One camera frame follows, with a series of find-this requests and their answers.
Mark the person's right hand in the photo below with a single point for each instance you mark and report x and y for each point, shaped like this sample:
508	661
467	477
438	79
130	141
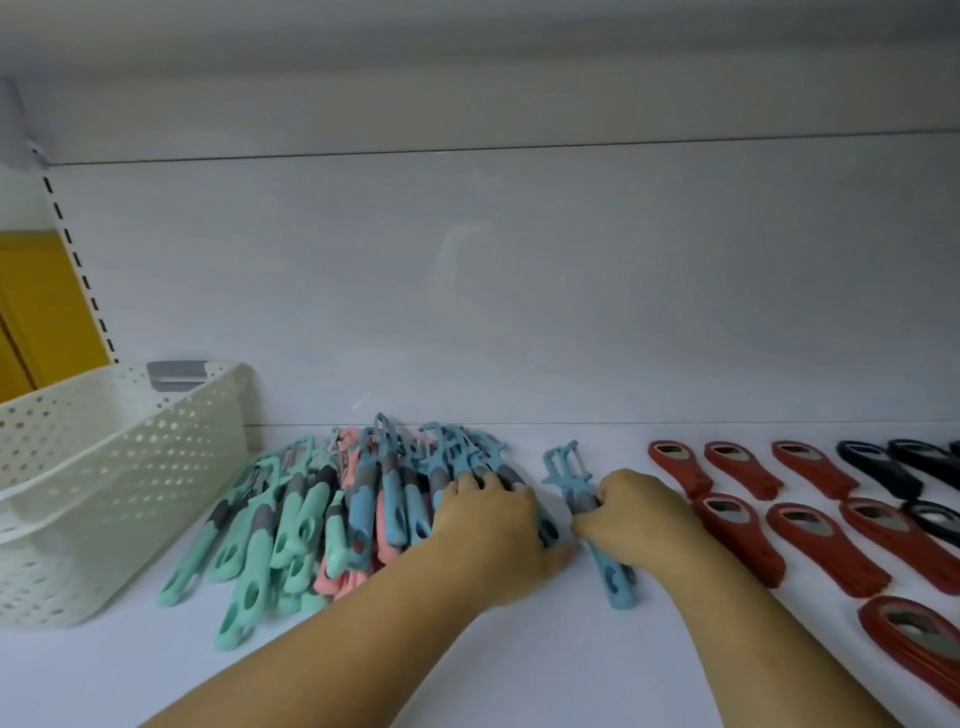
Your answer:
649	525

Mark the person's left hand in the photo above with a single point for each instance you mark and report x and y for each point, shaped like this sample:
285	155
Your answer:
491	544

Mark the person's right thumb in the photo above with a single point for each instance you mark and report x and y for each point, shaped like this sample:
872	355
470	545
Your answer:
586	526

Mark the person's left thumb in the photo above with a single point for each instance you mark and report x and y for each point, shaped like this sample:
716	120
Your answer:
562	553

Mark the blue grey vegetable peeler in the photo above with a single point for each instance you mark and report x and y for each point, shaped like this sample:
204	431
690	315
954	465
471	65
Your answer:
616	585

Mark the pile of pastel peelers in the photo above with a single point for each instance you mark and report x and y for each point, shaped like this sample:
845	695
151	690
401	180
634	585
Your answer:
300	525

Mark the person's right forearm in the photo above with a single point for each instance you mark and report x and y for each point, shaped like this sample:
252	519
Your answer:
750	637

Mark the person's left forearm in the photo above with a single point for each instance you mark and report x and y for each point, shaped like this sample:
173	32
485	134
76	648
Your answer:
337	652

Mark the rows of red bottle openers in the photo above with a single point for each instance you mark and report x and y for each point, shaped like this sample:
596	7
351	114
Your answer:
810	532

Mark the black bottle opener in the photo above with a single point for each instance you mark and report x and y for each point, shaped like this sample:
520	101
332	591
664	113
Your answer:
930	459
877	465
937	519

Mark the white upper shelf board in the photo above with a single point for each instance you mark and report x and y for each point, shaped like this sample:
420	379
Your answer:
480	82

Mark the white perforated plastic basket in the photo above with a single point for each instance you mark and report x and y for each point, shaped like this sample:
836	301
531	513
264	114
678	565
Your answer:
90	480

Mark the yellow panel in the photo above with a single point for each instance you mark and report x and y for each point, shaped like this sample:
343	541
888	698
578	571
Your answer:
45	315

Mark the white slotted shelf upright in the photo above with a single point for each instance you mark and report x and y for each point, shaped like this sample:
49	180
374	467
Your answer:
71	247

